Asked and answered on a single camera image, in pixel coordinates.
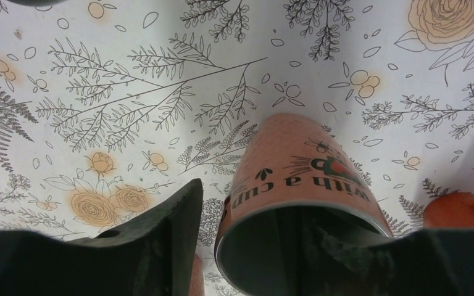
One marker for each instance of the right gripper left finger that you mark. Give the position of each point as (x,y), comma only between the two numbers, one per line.
(152,254)

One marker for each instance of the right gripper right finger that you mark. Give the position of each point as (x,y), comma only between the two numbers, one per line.
(336,257)

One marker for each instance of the salmon pink cup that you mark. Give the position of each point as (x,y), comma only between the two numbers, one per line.
(292,164)

